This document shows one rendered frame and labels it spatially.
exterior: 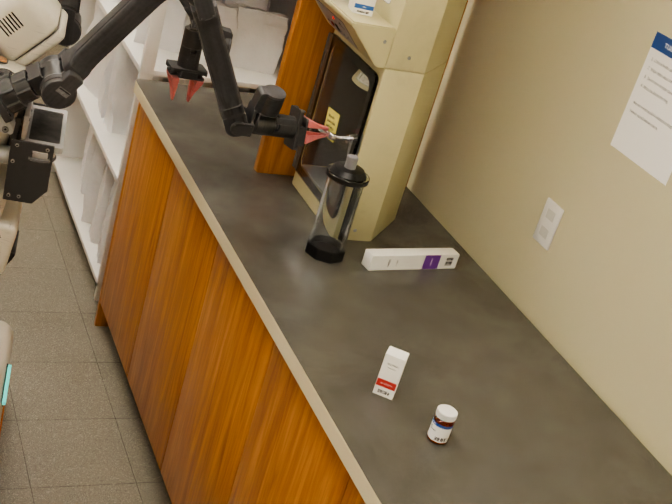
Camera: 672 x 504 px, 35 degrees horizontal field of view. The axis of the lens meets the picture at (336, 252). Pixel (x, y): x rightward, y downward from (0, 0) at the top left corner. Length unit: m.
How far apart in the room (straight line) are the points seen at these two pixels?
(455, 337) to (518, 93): 0.72
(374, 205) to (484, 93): 0.48
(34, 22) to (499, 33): 1.22
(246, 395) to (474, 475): 0.70
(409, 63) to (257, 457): 1.00
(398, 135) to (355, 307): 0.48
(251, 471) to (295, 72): 1.08
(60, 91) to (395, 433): 1.05
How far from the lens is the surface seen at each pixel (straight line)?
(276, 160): 3.03
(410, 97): 2.66
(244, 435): 2.56
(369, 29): 2.54
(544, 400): 2.40
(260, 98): 2.59
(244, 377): 2.56
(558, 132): 2.71
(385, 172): 2.72
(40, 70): 2.48
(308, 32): 2.91
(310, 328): 2.34
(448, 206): 3.09
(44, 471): 3.26
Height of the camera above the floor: 2.10
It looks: 25 degrees down
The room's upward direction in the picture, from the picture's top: 17 degrees clockwise
